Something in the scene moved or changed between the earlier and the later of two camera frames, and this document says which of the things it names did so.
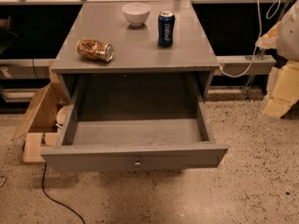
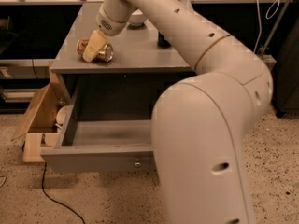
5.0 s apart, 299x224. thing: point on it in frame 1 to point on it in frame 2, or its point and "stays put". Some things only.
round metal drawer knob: x=137 y=164 stays put
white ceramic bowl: x=136 y=13 stays put
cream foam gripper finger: x=285 y=92 to x=98 y=38
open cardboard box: x=41 y=123 stays put
